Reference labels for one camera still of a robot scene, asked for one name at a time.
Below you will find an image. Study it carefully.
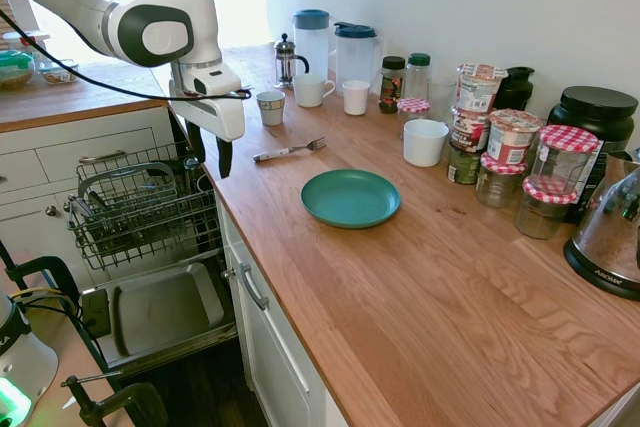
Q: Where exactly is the glass jar red checked lid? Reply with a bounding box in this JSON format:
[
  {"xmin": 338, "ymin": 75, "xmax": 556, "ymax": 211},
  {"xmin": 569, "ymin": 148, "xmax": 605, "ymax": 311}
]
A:
[
  {"xmin": 528, "ymin": 123, "xmax": 600, "ymax": 197},
  {"xmin": 474, "ymin": 151, "xmax": 529, "ymax": 210},
  {"xmin": 514, "ymin": 176, "xmax": 579, "ymax": 241},
  {"xmin": 396, "ymin": 97, "xmax": 433, "ymax": 141}
]

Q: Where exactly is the black C-clamp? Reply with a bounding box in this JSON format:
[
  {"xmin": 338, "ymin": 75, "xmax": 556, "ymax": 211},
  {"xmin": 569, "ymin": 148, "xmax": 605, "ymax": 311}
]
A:
[
  {"xmin": 0, "ymin": 238, "xmax": 84, "ymax": 316},
  {"xmin": 59, "ymin": 368, "xmax": 170, "ymax": 427}
]

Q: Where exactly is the clear bottle green lid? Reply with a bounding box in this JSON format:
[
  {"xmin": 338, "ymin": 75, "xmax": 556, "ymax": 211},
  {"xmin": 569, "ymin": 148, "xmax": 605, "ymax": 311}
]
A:
[{"xmin": 405, "ymin": 52, "xmax": 433, "ymax": 104}]

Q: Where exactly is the white corner drawer cabinet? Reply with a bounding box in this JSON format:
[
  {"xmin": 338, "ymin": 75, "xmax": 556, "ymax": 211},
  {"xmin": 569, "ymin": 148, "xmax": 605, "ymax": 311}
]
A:
[{"xmin": 0, "ymin": 105, "xmax": 177, "ymax": 293}]

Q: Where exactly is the tall clear pitcher blue lid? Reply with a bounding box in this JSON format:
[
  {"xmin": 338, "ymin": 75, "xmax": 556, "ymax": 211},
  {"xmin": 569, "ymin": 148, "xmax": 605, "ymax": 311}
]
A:
[{"xmin": 291, "ymin": 8, "xmax": 332, "ymax": 84}]

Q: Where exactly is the white-handled metal fork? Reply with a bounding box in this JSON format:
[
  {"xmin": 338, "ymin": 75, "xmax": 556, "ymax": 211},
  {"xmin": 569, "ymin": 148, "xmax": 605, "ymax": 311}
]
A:
[{"xmin": 252, "ymin": 136, "xmax": 328, "ymax": 164}]

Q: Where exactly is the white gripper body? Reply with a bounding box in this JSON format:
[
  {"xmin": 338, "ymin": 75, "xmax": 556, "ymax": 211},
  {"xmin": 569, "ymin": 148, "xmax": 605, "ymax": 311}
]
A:
[{"xmin": 168, "ymin": 93, "xmax": 247, "ymax": 144}]

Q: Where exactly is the large black powder tub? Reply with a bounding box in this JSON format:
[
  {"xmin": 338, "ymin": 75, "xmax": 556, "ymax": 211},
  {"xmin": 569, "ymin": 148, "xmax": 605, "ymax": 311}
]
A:
[{"xmin": 546, "ymin": 85, "xmax": 640, "ymax": 224}]

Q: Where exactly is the grey wire dishwasher rack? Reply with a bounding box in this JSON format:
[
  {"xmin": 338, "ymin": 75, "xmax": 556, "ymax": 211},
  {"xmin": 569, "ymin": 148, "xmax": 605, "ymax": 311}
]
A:
[{"xmin": 64, "ymin": 141, "xmax": 224, "ymax": 273}]

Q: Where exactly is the white ceramic mug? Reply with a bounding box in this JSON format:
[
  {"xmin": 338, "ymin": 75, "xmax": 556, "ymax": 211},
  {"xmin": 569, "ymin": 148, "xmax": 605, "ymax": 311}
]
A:
[{"xmin": 291, "ymin": 73, "xmax": 337, "ymax": 109}]

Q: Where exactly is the grey plastic cutlery basket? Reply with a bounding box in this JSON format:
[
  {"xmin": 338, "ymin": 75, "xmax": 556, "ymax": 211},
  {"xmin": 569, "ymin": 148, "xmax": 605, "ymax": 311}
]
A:
[{"xmin": 76, "ymin": 161, "xmax": 179, "ymax": 229}]

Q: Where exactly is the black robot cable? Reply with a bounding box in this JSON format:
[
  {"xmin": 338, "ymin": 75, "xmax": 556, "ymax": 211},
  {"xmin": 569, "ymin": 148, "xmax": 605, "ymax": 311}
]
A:
[{"xmin": 0, "ymin": 7, "xmax": 253, "ymax": 101}]

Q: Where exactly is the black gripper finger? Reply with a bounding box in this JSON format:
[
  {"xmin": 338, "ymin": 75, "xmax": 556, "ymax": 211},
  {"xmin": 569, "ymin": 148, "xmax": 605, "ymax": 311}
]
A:
[
  {"xmin": 186, "ymin": 119, "xmax": 208, "ymax": 167},
  {"xmin": 215, "ymin": 138, "xmax": 235, "ymax": 180}
]

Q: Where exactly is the glass bowl green lid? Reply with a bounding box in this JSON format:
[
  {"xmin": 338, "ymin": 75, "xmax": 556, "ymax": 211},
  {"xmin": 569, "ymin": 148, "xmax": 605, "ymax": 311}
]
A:
[{"xmin": 0, "ymin": 48, "xmax": 37, "ymax": 92}]

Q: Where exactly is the glass french press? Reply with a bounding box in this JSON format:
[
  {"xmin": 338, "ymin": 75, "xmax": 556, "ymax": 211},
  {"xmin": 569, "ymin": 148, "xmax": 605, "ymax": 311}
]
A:
[{"xmin": 273, "ymin": 32, "xmax": 311, "ymax": 91}]

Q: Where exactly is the spice jar black lid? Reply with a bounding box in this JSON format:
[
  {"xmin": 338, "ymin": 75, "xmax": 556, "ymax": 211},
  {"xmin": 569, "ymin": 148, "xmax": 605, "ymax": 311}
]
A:
[{"xmin": 377, "ymin": 55, "xmax": 407, "ymax": 115}]

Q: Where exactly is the large white cup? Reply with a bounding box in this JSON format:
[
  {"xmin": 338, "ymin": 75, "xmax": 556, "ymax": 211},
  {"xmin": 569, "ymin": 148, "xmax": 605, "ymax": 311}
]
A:
[{"xmin": 402, "ymin": 118, "xmax": 451, "ymax": 168}]

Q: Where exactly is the clear drinking glass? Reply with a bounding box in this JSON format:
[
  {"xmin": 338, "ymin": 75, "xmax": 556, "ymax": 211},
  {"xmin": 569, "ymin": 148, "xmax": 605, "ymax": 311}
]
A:
[{"xmin": 427, "ymin": 76, "xmax": 459, "ymax": 124}]

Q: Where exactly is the stainless steel electric kettle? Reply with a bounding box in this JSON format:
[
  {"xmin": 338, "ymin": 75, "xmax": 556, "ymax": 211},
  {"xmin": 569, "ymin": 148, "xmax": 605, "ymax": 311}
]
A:
[{"xmin": 562, "ymin": 146, "xmax": 640, "ymax": 301}]

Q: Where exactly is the clear pitcher dark spouted lid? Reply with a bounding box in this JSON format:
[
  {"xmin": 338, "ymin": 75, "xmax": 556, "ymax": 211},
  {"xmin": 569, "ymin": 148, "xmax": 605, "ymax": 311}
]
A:
[{"xmin": 333, "ymin": 21, "xmax": 384, "ymax": 94}]

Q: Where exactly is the white paper cup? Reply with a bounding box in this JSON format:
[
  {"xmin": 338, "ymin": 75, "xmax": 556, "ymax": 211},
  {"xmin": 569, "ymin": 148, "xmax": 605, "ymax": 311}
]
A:
[{"xmin": 341, "ymin": 79, "xmax": 372, "ymax": 117}]

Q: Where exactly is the metal cabinet bar handle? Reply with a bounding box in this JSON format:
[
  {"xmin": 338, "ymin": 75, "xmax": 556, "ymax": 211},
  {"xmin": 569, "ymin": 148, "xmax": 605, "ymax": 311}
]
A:
[{"xmin": 237, "ymin": 262, "xmax": 271, "ymax": 312}]

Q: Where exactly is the metal drawer bar handle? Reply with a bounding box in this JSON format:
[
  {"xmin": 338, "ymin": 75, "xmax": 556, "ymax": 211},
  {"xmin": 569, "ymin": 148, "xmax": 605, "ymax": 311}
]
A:
[{"xmin": 76, "ymin": 148, "xmax": 131, "ymax": 164}]

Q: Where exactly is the teal green plate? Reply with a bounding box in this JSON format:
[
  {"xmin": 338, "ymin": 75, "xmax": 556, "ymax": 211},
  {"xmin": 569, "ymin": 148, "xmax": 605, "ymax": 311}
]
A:
[{"xmin": 299, "ymin": 168, "xmax": 403, "ymax": 230}]

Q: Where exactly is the clear container red lid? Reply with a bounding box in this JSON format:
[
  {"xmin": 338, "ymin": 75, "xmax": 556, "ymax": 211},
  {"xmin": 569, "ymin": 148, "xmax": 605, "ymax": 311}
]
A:
[{"xmin": 1, "ymin": 30, "xmax": 52, "ymax": 56}]

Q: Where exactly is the white under-counter cabinet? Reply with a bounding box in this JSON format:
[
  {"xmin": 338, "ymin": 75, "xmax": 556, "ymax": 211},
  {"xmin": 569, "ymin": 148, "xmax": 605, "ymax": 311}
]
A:
[{"xmin": 215, "ymin": 196, "xmax": 354, "ymax": 427}]

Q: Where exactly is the small glass food container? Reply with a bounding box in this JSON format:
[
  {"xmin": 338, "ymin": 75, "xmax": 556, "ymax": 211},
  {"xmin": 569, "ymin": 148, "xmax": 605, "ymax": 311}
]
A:
[{"xmin": 38, "ymin": 58, "xmax": 81, "ymax": 85}]

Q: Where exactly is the black shaker bottle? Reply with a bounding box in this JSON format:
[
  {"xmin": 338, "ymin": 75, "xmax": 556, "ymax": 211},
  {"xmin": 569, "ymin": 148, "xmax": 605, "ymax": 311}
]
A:
[{"xmin": 491, "ymin": 65, "xmax": 537, "ymax": 113}]

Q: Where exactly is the upturned white yogurt tub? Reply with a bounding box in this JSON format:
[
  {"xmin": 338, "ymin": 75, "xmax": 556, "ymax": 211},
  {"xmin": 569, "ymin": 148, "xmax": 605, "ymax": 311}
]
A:
[{"xmin": 457, "ymin": 62, "xmax": 510, "ymax": 114}]

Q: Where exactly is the pink lidded food tub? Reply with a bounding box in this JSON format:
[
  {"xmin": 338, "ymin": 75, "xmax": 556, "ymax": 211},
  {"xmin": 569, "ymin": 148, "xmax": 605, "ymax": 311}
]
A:
[{"xmin": 485, "ymin": 108, "xmax": 544, "ymax": 166}]

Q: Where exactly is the red printed ice cream tub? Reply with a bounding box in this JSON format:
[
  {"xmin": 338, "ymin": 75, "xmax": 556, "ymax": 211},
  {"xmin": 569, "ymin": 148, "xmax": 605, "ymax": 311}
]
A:
[{"xmin": 450, "ymin": 105, "xmax": 493, "ymax": 155}]

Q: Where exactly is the robot mounting table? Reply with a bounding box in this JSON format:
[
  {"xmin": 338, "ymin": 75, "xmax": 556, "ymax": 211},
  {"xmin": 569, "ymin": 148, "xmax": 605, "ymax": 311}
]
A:
[{"xmin": 0, "ymin": 246, "xmax": 132, "ymax": 427}]

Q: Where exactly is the small patterned white cup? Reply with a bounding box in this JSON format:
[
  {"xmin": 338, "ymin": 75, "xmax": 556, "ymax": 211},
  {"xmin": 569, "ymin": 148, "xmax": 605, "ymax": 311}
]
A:
[{"xmin": 255, "ymin": 89, "xmax": 287, "ymax": 128}]

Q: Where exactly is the stainless dishwasher door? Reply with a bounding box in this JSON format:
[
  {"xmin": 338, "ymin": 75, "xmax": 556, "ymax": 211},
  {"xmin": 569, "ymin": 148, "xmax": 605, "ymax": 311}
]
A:
[{"xmin": 79, "ymin": 260, "xmax": 239, "ymax": 374}]

